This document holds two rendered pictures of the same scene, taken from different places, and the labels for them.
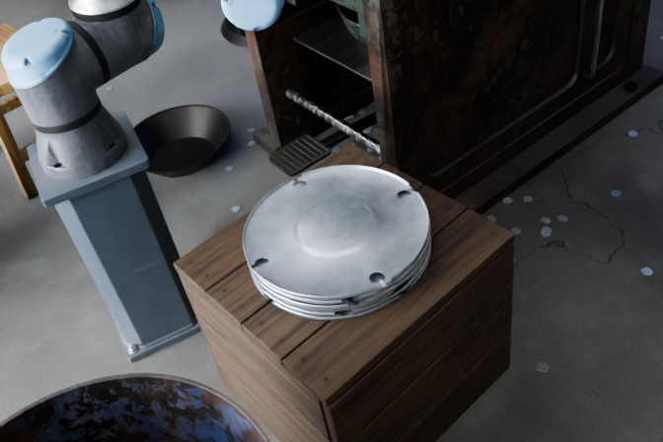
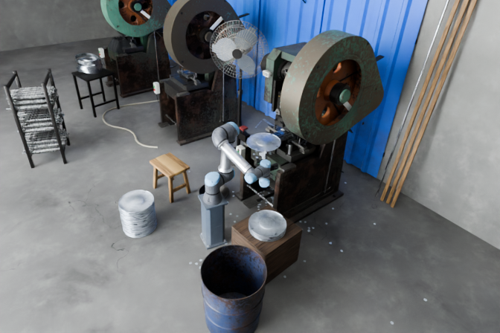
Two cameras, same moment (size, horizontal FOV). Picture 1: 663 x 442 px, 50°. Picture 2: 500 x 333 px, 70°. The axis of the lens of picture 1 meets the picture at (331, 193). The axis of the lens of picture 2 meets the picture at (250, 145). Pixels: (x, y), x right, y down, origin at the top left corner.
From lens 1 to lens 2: 171 cm
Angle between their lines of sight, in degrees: 11
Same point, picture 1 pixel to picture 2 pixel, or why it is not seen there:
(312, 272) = (263, 231)
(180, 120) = not seen: hidden behind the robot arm
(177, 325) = (219, 241)
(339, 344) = (268, 246)
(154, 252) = (221, 223)
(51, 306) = (184, 233)
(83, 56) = (221, 180)
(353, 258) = (271, 230)
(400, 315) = (279, 242)
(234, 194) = (229, 209)
